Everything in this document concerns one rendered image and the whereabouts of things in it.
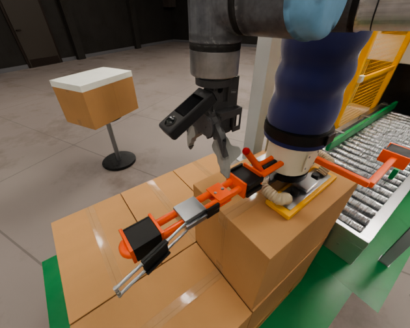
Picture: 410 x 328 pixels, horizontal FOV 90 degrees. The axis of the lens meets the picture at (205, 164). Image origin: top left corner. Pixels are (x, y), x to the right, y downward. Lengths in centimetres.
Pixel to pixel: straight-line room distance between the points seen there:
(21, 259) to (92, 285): 113
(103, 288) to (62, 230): 45
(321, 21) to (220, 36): 14
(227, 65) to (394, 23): 24
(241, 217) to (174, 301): 49
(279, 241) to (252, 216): 12
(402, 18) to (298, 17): 17
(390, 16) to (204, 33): 26
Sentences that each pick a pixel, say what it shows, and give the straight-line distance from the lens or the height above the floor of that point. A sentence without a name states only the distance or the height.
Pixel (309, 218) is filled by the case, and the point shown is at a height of 94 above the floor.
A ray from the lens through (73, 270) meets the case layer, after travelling 124.
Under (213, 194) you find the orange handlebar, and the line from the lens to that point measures 60.
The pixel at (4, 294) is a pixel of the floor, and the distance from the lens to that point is 210.
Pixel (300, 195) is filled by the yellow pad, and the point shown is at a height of 97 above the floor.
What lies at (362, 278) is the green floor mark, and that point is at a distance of 200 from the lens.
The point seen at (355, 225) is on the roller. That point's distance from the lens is 148.
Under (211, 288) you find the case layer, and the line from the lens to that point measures 105.
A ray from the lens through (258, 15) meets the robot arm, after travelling 33.
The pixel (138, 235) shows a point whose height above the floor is 110.
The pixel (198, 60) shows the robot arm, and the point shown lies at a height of 145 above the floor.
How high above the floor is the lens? 152
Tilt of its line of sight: 37 degrees down
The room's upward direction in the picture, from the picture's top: straight up
